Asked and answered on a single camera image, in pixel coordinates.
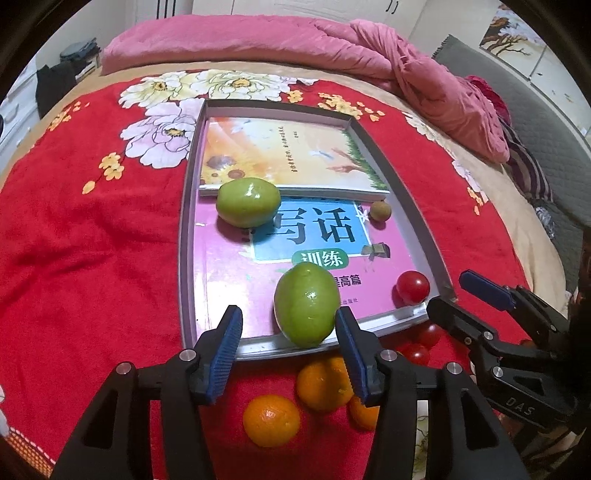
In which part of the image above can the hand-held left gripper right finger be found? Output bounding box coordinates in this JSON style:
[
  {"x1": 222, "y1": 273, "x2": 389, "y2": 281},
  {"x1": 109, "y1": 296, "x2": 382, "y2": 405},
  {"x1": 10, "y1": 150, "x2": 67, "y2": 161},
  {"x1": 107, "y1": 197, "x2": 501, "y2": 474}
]
[{"x1": 335, "y1": 307, "x2": 527, "y2": 480}]

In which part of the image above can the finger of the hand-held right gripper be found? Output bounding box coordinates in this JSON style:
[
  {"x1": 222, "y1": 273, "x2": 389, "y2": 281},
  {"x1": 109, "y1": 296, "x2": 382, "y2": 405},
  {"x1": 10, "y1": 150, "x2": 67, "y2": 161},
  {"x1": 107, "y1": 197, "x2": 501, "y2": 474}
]
[
  {"x1": 459, "y1": 271, "x2": 568, "y2": 344},
  {"x1": 427, "y1": 296, "x2": 502, "y2": 358}
]

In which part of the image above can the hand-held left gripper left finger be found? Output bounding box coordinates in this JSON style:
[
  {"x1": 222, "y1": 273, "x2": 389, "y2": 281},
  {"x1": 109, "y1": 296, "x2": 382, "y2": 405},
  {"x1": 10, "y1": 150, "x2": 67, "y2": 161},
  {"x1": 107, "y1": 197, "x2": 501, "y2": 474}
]
[{"x1": 53, "y1": 305, "x2": 243, "y2": 480}]

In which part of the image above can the red cherry tomato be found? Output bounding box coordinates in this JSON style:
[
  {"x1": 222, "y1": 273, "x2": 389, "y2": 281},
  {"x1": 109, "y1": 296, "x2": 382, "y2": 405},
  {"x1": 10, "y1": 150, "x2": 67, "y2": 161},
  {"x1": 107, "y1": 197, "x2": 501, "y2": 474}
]
[
  {"x1": 399, "y1": 343, "x2": 431, "y2": 367},
  {"x1": 396, "y1": 271, "x2": 431, "y2": 305},
  {"x1": 416, "y1": 323, "x2": 441, "y2": 349}
]

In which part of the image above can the orange tangerine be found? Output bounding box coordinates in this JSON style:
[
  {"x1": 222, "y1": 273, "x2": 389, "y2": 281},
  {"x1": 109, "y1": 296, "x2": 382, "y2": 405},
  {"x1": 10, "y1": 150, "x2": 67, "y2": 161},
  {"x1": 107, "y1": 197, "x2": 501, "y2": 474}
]
[
  {"x1": 243, "y1": 394, "x2": 301, "y2": 448},
  {"x1": 347, "y1": 394, "x2": 380, "y2": 431},
  {"x1": 296, "y1": 357, "x2": 354, "y2": 413}
]

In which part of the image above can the green round fruit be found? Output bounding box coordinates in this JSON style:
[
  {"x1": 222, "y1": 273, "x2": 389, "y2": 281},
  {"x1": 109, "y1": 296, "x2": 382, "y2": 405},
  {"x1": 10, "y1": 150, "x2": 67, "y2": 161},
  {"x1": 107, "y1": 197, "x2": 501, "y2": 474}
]
[
  {"x1": 274, "y1": 263, "x2": 341, "y2": 349},
  {"x1": 216, "y1": 178, "x2": 281, "y2": 228}
]

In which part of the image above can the shallow grey cardboard box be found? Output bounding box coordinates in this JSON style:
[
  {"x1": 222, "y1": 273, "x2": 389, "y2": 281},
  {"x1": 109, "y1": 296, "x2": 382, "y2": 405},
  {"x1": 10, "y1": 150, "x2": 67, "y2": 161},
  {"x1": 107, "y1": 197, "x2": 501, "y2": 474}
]
[{"x1": 178, "y1": 99, "x2": 458, "y2": 361}]

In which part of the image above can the pink workbook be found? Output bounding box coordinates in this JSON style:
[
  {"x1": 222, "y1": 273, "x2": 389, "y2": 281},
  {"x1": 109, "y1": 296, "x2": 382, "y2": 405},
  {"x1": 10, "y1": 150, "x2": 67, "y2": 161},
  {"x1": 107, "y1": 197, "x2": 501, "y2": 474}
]
[{"x1": 194, "y1": 187, "x2": 432, "y2": 342}]

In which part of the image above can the shiny silver wrapper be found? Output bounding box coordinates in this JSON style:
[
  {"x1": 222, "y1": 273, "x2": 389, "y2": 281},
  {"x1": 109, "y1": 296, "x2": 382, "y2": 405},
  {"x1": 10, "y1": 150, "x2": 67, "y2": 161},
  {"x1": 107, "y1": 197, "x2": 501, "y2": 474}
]
[{"x1": 536, "y1": 205, "x2": 558, "y2": 237}]

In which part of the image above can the striped cloth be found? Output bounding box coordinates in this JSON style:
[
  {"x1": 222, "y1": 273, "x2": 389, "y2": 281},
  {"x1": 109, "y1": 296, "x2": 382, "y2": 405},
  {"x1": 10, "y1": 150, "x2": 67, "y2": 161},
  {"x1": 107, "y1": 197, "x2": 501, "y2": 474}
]
[{"x1": 499, "y1": 117, "x2": 552, "y2": 201}]

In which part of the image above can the red floral blanket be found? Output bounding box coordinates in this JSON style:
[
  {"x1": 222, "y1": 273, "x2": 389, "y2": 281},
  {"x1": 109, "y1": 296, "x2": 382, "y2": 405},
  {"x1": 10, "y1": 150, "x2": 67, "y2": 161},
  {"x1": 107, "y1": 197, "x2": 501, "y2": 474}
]
[{"x1": 0, "y1": 69, "x2": 532, "y2": 480}]

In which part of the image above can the crimson cloth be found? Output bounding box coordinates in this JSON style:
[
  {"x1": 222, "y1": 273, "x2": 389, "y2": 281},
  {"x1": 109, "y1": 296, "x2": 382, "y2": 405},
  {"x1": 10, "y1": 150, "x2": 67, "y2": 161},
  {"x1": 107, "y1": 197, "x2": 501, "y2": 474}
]
[{"x1": 466, "y1": 75, "x2": 513, "y2": 125}]

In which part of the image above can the yellow sunflower book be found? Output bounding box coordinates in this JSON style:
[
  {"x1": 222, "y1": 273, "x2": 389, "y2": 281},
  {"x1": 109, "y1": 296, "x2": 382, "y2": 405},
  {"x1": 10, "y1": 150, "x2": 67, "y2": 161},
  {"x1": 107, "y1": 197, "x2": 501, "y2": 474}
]
[{"x1": 198, "y1": 116, "x2": 389, "y2": 203}]

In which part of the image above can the black garment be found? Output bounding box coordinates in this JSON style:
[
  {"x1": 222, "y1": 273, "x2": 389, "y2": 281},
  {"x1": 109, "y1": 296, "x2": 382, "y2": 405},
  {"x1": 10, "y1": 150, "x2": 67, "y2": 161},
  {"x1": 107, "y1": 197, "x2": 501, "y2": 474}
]
[{"x1": 36, "y1": 62, "x2": 77, "y2": 118}]

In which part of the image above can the pink quilt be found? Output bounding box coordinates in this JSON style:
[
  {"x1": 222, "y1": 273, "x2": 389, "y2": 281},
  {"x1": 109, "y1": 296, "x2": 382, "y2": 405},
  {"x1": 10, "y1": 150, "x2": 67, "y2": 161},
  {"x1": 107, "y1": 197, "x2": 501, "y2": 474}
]
[{"x1": 100, "y1": 14, "x2": 511, "y2": 163}]

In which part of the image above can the dark folded clothes pile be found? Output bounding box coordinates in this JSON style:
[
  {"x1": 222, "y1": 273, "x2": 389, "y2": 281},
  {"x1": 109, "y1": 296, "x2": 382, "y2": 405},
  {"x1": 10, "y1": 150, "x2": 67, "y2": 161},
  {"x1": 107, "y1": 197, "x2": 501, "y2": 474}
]
[{"x1": 60, "y1": 39, "x2": 101, "y2": 75}]

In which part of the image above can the tree wall painting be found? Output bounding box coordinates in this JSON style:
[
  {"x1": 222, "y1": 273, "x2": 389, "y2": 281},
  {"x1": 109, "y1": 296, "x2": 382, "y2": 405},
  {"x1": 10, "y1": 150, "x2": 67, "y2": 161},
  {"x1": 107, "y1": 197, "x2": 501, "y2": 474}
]
[{"x1": 480, "y1": 2, "x2": 548, "y2": 54}]

